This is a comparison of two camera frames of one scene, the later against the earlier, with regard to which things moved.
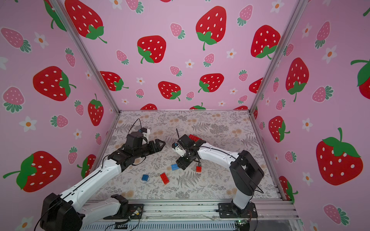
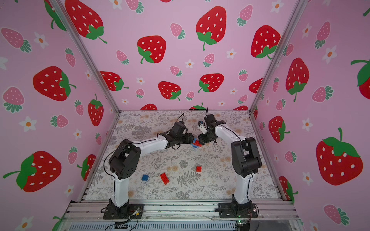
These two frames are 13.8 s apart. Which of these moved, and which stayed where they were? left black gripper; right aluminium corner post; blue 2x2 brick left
Moved: left black gripper
Stayed: blue 2x2 brick left; right aluminium corner post
